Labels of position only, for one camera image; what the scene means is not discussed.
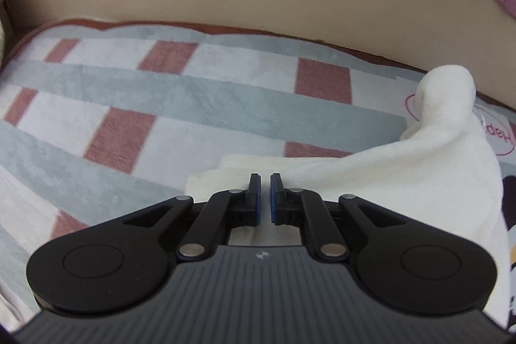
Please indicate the striped plush blanket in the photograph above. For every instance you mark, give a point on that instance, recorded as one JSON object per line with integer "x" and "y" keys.
{"x": 98, "y": 122}

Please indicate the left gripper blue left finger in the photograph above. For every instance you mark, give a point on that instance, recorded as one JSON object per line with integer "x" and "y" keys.
{"x": 223, "y": 212}

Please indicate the white fleece garment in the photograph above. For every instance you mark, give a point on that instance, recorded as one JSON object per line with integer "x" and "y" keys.
{"x": 442, "y": 172}

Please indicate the white printed garment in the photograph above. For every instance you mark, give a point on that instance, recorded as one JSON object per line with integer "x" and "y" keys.
{"x": 497, "y": 127}

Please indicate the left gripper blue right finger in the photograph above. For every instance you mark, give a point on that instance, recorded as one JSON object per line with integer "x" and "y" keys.
{"x": 307, "y": 211}

